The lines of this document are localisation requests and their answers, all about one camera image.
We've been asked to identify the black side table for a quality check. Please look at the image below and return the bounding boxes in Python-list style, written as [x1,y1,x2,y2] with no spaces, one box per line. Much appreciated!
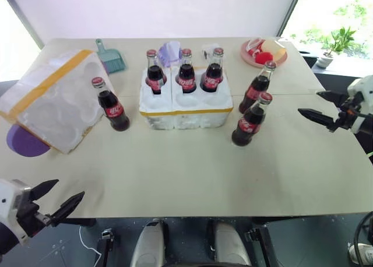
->
[299,50,373,93]

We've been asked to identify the cream round bun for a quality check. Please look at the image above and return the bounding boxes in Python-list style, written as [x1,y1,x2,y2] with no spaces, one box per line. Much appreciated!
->
[261,40,282,54]

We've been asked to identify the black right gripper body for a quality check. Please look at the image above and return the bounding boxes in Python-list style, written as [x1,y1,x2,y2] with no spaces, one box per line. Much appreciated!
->
[334,93,365,131]

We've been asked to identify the purple round mat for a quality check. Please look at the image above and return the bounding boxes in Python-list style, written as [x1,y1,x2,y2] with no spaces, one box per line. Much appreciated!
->
[6,124,51,158]

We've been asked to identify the dark window frame bar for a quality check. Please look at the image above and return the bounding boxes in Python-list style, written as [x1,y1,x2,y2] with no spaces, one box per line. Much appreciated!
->
[4,0,44,49]
[276,0,305,37]

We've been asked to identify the glass cola bottle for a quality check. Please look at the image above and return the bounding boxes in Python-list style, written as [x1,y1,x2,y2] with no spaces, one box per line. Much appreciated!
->
[145,49,168,95]
[199,47,224,93]
[175,47,196,94]
[91,76,131,132]
[238,60,277,114]
[231,92,273,147]

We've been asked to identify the red fuzzy ball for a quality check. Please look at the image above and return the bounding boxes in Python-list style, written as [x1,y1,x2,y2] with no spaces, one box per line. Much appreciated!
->
[254,51,275,64]

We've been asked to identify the black cable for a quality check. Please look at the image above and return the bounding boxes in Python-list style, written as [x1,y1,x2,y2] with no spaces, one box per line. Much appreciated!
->
[354,211,373,267]

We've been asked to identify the white floor cable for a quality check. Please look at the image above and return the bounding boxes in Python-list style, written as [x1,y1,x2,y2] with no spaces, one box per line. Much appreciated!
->
[79,226,103,267]

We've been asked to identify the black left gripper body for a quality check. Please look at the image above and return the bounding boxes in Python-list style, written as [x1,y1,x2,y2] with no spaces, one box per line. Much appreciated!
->
[15,187,52,238]

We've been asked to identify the silver rounded leg cover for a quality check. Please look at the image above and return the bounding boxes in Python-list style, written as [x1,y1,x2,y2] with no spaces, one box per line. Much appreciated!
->
[129,219,170,267]
[206,219,253,267]

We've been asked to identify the white foam lid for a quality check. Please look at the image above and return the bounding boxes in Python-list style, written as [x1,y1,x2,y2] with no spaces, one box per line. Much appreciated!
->
[0,48,110,155]

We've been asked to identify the yellow bread slice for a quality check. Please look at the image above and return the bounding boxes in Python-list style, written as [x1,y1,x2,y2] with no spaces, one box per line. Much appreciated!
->
[272,47,287,61]

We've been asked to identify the purple tissue pack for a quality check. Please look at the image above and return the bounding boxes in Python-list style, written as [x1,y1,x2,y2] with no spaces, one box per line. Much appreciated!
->
[158,40,184,68]

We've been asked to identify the white foam bottle crate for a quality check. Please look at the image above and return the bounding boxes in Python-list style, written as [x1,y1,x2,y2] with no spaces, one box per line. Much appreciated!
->
[138,65,235,131]

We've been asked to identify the pink plate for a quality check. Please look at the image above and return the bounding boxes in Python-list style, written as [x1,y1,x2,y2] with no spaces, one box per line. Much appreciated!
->
[240,39,288,68]

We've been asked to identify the black table leg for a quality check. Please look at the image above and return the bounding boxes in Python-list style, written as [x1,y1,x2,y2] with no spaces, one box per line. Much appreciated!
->
[244,217,280,267]
[96,227,122,267]

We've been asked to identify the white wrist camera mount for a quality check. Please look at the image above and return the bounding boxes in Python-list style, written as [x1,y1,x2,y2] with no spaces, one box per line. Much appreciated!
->
[347,74,373,134]
[0,178,33,247]

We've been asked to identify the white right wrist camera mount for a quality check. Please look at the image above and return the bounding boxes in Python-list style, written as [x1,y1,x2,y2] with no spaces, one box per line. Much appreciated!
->
[347,74,373,134]

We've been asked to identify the red and white toy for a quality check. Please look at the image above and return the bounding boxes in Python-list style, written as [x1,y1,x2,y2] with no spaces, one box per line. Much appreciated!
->
[247,37,266,57]

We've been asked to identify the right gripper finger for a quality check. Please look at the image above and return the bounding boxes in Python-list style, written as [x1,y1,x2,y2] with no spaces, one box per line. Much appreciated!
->
[316,90,348,107]
[297,108,338,133]

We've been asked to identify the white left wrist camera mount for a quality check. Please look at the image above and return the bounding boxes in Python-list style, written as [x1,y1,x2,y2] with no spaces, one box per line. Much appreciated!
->
[0,178,33,247]

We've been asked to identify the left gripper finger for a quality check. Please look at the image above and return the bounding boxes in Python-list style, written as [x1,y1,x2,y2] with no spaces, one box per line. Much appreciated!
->
[28,178,59,202]
[45,191,86,227]

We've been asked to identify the white sneaker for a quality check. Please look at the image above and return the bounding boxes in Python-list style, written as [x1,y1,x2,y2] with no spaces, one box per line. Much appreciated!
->
[348,243,373,265]

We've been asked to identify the potted green plant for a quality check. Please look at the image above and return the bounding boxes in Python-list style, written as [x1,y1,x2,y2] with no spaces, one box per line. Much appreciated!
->
[316,26,358,69]

